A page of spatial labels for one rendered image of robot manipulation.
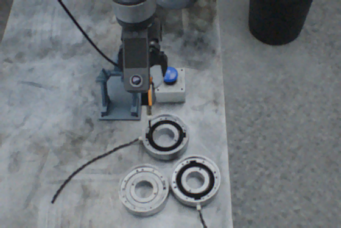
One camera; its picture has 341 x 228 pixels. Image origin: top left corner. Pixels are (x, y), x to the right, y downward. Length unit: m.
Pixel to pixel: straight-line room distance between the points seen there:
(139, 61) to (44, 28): 0.55
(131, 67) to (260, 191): 1.14
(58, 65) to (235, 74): 1.12
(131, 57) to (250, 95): 1.31
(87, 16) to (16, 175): 0.49
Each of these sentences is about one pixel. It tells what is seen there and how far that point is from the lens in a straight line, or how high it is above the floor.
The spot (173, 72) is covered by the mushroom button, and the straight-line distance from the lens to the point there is 0.97.
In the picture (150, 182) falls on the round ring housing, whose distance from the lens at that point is 0.89.
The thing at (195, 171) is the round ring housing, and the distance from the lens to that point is 0.89.
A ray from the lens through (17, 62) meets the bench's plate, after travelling 1.19.
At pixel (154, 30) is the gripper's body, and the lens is 0.79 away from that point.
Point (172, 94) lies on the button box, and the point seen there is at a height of 0.84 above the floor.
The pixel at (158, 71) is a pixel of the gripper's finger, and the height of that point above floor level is 0.99.
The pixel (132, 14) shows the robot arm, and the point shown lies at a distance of 0.70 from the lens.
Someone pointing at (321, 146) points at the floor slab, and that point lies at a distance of 1.92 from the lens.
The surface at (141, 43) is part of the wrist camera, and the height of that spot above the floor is 1.09.
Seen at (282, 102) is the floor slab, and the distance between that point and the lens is 2.00.
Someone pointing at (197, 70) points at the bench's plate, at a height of 0.80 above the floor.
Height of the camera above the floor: 1.64
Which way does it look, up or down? 58 degrees down
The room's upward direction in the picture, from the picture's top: 7 degrees counter-clockwise
